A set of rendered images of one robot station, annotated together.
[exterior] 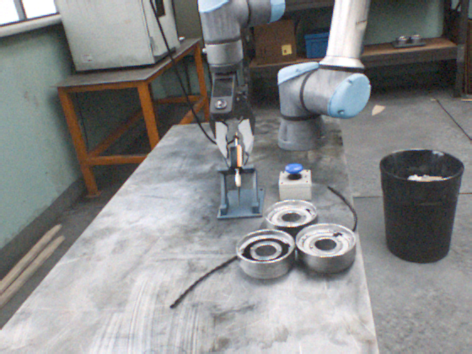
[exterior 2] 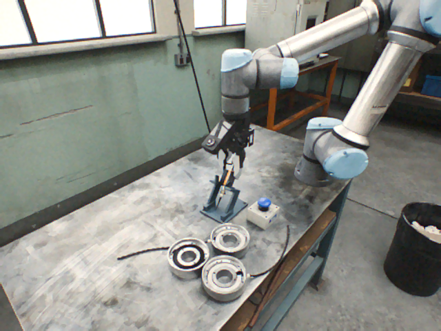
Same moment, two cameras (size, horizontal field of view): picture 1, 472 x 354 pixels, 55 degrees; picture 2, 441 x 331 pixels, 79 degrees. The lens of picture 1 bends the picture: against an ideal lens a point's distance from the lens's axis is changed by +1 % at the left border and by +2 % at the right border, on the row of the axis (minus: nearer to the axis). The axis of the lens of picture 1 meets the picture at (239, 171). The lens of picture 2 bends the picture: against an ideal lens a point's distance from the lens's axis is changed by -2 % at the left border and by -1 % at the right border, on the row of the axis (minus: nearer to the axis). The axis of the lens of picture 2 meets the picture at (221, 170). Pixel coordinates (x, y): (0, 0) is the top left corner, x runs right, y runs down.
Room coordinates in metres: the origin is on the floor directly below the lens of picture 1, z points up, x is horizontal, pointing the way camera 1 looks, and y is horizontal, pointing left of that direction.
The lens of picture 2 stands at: (0.32, -0.33, 1.38)
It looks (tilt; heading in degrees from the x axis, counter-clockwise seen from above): 32 degrees down; 30
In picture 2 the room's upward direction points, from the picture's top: straight up
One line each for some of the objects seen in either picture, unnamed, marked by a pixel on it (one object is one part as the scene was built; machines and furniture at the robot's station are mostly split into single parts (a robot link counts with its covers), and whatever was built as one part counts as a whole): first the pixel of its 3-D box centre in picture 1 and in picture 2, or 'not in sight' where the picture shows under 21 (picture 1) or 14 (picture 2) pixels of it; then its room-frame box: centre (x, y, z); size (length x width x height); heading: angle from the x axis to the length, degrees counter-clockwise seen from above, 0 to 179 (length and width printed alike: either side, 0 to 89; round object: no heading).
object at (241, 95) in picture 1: (229, 89); (236, 129); (0.97, 0.00, 1.06); 0.09 x 0.08 x 0.12; 171
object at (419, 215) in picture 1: (418, 206); (423, 250); (1.75, -0.78, 0.21); 0.34 x 0.34 x 0.43
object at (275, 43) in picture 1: (276, 40); (401, 72); (4.36, -0.51, 0.64); 0.49 x 0.40 x 0.37; 83
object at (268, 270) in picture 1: (266, 254); (189, 258); (0.68, -0.03, 0.82); 0.10 x 0.10 x 0.04
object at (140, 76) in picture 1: (150, 107); (284, 96); (3.46, 0.62, 0.39); 1.50 x 0.62 x 0.78; 168
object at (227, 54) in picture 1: (222, 53); (234, 103); (0.96, 0.00, 1.14); 0.08 x 0.08 x 0.05
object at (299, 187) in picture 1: (295, 184); (264, 212); (0.93, -0.13, 0.82); 0.08 x 0.07 x 0.05; 168
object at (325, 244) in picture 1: (325, 248); (224, 278); (0.67, -0.14, 0.82); 0.10 x 0.10 x 0.04
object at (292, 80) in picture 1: (301, 88); (323, 137); (1.25, -0.21, 0.97); 0.13 x 0.12 x 0.14; 34
